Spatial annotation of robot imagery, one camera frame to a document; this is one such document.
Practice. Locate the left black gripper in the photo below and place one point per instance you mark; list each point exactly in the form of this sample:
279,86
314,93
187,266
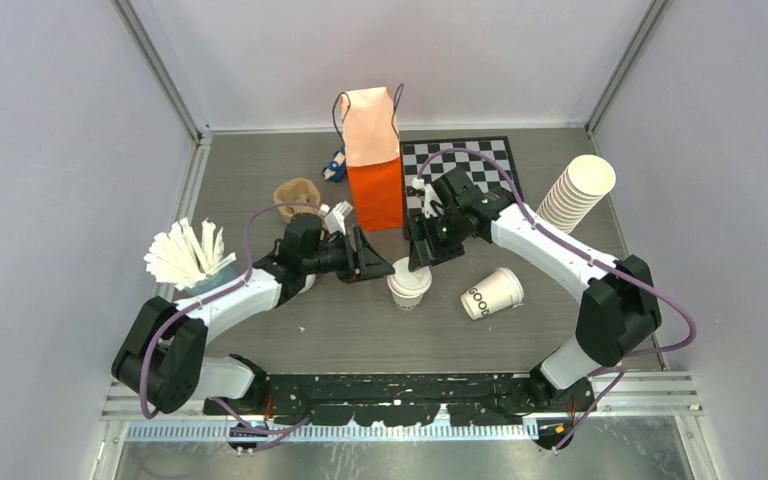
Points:
371,265

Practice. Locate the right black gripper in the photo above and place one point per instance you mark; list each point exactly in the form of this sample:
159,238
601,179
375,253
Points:
418,230

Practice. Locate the white paper coffee cup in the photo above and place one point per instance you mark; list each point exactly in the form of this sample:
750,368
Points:
500,290

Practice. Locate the orange paper bag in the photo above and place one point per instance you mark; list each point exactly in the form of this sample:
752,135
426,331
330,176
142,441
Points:
372,148

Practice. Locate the stack of white paper cups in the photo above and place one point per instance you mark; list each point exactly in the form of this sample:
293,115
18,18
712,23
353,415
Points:
584,182

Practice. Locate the white plastic cup lid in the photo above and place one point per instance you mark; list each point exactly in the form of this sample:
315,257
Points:
474,304

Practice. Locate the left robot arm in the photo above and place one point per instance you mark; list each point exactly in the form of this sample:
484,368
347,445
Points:
162,358

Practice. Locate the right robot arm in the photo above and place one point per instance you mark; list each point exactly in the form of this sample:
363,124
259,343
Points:
617,310

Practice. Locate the blue white toy figure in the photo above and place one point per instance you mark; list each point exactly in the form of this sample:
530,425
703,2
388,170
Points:
336,169

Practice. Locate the brown pulp cup carrier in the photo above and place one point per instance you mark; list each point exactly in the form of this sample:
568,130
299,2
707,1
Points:
302,196

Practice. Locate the black white checkerboard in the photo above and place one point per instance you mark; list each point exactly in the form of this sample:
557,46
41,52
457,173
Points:
415,152

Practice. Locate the blue straw holder cup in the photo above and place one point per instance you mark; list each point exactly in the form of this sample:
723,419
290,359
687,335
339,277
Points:
222,277

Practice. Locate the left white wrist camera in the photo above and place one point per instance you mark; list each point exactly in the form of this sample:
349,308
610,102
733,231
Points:
335,217

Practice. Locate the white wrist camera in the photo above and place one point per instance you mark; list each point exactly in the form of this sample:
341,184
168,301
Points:
335,217
429,197

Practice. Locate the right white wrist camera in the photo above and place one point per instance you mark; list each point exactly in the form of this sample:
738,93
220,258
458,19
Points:
429,197

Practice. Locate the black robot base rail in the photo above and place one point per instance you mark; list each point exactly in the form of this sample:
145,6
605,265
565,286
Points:
401,400

